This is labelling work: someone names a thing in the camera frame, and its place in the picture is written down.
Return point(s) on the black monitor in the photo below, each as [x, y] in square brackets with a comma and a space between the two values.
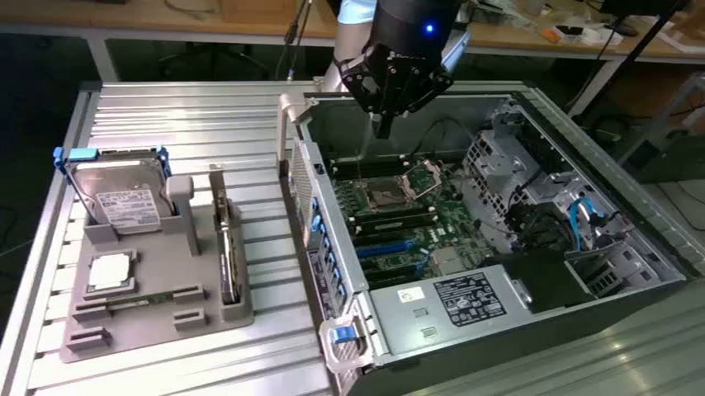
[633, 6]

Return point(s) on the blue expansion slot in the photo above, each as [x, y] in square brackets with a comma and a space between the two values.
[382, 248]

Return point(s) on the black stand pole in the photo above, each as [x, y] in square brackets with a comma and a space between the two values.
[659, 29]

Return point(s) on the white holder with black insert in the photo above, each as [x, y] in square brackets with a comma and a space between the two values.
[594, 37]

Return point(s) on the grey power supply unit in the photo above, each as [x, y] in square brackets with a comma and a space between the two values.
[396, 326]

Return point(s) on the grey disk bay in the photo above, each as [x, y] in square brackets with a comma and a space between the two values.
[605, 276]

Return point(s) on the grey plastic parts rack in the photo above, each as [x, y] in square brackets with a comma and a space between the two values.
[153, 288]

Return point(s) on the metal socket cover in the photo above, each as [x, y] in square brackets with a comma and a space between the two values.
[434, 171]

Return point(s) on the open black PC case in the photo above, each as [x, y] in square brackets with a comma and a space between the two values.
[479, 367]

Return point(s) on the silver CPU chip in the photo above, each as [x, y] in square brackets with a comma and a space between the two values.
[109, 272]

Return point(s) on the hard disk with blue bracket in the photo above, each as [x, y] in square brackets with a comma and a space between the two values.
[120, 185]

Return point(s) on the aluminium profile frame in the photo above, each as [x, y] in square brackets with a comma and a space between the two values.
[679, 103]

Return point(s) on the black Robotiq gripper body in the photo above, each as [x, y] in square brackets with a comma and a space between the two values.
[407, 37]

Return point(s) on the thin locking lever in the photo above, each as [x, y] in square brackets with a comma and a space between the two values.
[359, 169]

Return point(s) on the white flat box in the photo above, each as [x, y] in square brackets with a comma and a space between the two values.
[682, 41]

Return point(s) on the graphics card with metal bracket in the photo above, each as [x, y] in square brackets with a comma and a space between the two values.
[227, 247]

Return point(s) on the wooden desk white frame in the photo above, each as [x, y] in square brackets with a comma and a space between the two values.
[516, 39]
[137, 20]

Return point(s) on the green RAM stick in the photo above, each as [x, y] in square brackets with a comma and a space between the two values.
[137, 300]

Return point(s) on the perforated grey drive cage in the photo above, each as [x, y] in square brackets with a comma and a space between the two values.
[487, 173]

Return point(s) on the dark grey cabinet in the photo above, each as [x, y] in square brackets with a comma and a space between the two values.
[666, 161]

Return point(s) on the silver chipset heatsink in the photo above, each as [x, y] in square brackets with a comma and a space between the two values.
[447, 262]

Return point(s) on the black expansion slot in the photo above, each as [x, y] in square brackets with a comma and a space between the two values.
[391, 274]

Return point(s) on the installed black RAM stick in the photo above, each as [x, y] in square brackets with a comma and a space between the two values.
[394, 226]

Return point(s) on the CPU socket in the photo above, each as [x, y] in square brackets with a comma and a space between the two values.
[382, 194]

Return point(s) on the black RAM slot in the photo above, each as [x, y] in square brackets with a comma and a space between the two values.
[346, 164]
[347, 173]

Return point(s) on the green motherboard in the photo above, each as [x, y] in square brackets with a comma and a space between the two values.
[456, 222]

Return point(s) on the black computer mouse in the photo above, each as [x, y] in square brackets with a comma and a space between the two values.
[626, 29]

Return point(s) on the blue case latch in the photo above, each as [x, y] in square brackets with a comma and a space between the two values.
[342, 334]

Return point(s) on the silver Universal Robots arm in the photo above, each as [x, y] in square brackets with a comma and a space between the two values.
[343, 41]

